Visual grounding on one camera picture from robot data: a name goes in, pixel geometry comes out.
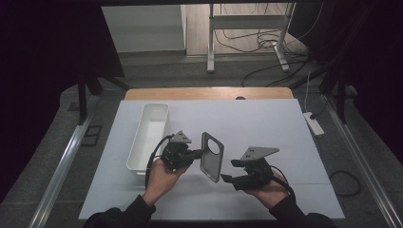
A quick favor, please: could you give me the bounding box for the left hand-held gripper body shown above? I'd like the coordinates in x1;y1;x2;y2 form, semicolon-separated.
161;130;193;172

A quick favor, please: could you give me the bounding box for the white plastic storage bin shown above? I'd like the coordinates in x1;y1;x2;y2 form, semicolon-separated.
125;103;170;176

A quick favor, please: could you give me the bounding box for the white power strip cable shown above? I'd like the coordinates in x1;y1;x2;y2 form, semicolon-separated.
304;70;313;114

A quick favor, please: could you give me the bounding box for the left hand-held gripper black cable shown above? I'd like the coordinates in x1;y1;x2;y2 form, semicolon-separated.
144;134;174;192

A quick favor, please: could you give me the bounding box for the white power strip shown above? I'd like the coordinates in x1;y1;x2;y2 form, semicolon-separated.
302;111;325;137

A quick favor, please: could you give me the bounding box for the black floor socket frame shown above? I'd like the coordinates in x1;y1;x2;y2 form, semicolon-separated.
80;124;104;147

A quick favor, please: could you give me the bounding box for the aluminium floor rail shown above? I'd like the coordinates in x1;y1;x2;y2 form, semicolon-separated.
28;94;100;228
322;94;403;228

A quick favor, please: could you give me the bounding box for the black plug cable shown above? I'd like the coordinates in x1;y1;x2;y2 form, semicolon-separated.
311;94;331;121

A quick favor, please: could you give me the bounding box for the grey phone case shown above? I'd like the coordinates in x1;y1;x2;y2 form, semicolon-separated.
199;131;225;183

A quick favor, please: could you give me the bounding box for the white table board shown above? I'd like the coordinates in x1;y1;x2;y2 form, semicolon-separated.
78;98;346;221

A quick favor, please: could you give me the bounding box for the white metal desk frame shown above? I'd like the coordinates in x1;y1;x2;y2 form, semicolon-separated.
206;3;297;74

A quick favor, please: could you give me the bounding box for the tangle of black floor cables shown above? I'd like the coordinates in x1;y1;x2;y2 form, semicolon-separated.
214;3;326;88

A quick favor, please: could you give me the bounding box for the right hand-held gripper black cable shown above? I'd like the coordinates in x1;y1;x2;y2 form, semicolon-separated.
270;164;362;198

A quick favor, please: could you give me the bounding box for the black curtain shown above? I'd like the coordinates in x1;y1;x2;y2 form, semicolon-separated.
0;0;125;202
289;0;403;158

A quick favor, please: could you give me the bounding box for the hand-held gripper black cable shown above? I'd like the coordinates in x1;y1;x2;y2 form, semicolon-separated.
270;164;362;198
144;134;174;192

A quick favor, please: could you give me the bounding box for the wooden table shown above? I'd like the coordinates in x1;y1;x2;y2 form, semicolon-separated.
124;87;295;102

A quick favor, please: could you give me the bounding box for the black metal stand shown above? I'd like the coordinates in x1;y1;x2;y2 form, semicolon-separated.
77;73;131;126
318;69;350;125

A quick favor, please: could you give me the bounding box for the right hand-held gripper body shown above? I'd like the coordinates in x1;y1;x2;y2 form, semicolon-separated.
233;145;280;192

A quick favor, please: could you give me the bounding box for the person's left hand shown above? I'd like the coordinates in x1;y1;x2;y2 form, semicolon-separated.
142;157;191;207

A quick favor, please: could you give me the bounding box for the person's right hand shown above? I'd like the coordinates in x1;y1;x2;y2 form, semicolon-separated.
245;170;292;210

